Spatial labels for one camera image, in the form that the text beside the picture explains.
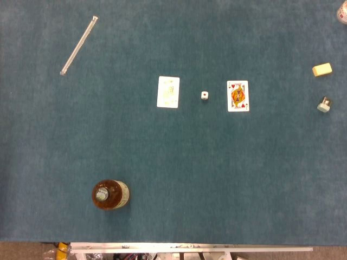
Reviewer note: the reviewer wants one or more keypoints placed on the small white die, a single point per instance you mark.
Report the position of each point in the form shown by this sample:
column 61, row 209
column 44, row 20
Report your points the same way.
column 204, row 95

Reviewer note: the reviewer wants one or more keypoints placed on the faded king playing card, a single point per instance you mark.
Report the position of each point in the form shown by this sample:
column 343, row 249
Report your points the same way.
column 168, row 92

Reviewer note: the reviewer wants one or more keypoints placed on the jack of hearts playing card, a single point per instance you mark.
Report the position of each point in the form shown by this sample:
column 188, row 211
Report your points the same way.
column 238, row 96

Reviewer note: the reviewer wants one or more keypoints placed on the teal felt table cover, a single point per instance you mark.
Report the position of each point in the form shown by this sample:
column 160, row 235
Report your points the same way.
column 173, row 162

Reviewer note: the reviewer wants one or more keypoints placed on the amber tea bottle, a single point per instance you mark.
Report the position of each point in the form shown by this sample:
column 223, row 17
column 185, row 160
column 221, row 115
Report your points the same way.
column 109, row 195

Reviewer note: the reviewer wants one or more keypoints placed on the clear plastic rod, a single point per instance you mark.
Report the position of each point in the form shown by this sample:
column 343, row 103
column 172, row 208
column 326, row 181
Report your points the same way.
column 78, row 45

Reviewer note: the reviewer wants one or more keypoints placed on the small grey white clip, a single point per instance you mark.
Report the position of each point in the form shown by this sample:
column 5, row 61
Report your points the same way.
column 324, row 106

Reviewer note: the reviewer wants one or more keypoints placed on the yellow rectangular eraser block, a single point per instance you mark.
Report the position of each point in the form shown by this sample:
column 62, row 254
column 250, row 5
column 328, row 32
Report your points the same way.
column 322, row 70

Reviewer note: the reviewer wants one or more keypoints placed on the yellow plastic object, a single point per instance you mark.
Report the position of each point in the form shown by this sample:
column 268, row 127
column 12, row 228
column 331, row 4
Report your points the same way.
column 62, row 250

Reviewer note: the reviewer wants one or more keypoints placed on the clear plastic container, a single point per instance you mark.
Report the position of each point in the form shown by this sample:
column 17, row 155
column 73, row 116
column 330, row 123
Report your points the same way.
column 342, row 12

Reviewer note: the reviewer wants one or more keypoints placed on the white metal frame rail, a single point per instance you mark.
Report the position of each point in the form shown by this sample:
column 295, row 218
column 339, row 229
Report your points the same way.
column 189, row 247

